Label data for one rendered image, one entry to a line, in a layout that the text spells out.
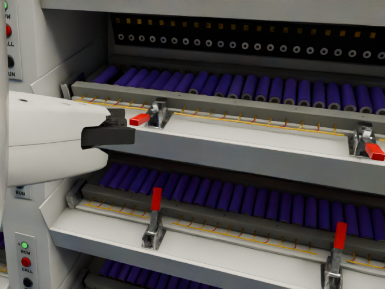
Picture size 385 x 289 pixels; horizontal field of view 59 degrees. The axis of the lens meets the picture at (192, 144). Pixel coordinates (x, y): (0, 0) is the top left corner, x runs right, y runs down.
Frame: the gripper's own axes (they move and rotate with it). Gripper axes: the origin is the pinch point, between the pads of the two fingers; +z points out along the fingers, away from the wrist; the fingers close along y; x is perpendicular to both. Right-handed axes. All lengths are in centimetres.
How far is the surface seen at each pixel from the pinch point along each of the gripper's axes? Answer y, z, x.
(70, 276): -17.7, 24.9, -32.9
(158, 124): 0.9, 14.8, -0.7
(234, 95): 9.5, 22.1, 4.4
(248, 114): 12.4, 18.8, 2.0
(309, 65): 19.7, 29.5, 10.5
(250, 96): 11.8, 22.6, 4.6
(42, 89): -17.7, 14.3, 2.1
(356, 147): 25.7, 14.6, -0.2
